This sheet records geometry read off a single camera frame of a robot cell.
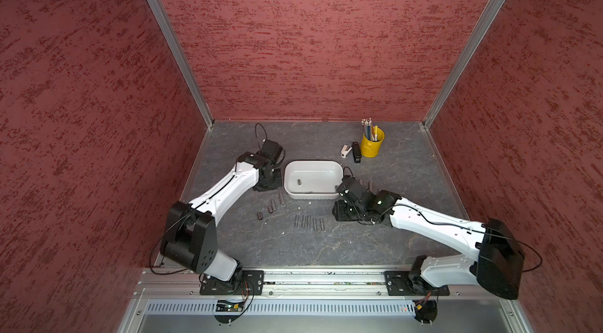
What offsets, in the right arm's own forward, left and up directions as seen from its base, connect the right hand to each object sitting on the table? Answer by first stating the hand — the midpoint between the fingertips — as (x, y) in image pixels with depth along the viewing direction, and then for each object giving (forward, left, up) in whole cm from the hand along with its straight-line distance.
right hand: (338, 216), depth 81 cm
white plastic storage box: (+20, +8, -9) cm, 24 cm away
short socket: (+3, +29, -6) cm, 30 cm away
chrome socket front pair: (+1, +10, -7) cm, 13 cm away
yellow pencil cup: (+32, -18, +1) cm, 37 cm away
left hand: (+10, +24, +2) cm, 26 cm away
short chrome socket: (+6, +26, -7) cm, 27 cm away
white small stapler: (+33, -8, -6) cm, 35 cm away
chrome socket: (+16, -16, -8) cm, 24 cm away
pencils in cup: (+37, -18, +3) cm, 41 cm away
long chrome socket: (+11, +21, -7) cm, 25 cm away
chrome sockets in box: (+18, +14, -7) cm, 24 cm away
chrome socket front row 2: (0, +5, -8) cm, 10 cm away
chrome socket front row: (+1, +15, -7) cm, 17 cm away
